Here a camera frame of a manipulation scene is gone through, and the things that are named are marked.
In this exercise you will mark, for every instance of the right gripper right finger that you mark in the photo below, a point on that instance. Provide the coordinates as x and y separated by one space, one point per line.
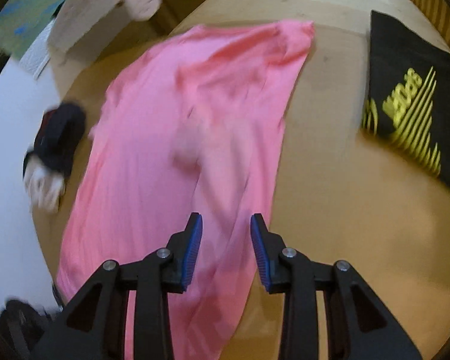
359 325

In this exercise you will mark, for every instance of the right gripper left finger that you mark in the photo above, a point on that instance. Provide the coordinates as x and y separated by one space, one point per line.
119 299

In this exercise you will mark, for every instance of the pink t-shirt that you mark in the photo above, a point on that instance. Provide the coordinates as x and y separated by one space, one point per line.
195 124

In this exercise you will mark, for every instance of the cream knit sweater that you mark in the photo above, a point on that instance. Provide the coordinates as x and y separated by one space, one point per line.
44 186

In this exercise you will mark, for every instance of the dark navy garment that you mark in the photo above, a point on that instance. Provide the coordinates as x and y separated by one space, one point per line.
59 135

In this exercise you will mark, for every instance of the folded black sport shirt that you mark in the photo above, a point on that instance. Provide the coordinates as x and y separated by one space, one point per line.
408 101

